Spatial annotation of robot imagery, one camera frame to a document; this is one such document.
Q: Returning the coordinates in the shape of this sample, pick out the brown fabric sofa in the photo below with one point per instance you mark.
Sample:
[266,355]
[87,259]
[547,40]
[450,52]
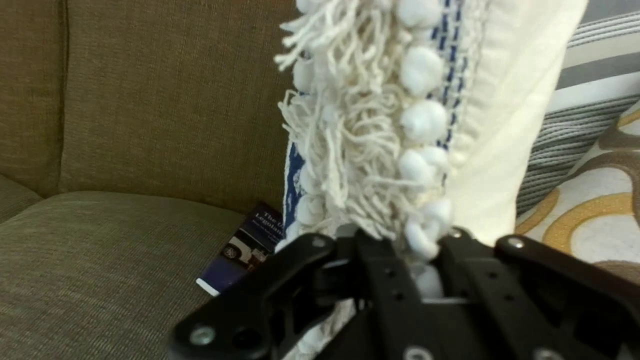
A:
[133,100]

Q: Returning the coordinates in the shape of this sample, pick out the dark blue book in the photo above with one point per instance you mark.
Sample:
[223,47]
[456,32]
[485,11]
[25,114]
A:
[247,247]

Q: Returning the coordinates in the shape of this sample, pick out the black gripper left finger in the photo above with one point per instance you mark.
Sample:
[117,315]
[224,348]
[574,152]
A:
[266,300]

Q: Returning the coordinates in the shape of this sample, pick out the grey white striped pillow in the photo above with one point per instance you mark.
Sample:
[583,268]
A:
[587,87]

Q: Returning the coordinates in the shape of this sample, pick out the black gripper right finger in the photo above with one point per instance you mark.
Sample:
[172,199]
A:
[533,300]

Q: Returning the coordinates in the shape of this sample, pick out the blue white fringed pillow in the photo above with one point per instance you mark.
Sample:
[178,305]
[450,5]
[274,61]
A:
[372,121]

